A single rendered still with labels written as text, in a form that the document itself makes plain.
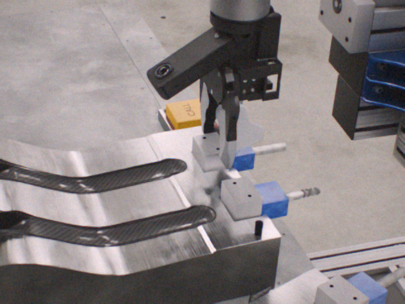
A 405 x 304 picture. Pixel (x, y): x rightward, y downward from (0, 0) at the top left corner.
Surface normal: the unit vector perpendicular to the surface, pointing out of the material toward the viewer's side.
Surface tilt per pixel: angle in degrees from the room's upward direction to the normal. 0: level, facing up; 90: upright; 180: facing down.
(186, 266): 90
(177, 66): 28
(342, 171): 0
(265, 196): 0
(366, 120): 90
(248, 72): 90
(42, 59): 0
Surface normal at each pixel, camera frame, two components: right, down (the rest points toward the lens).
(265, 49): 0.35, 0.55
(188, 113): 0.04, -0.82
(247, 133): 0.35, 0.36
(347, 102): -0.96, 0.13
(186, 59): -0.39, -0.62
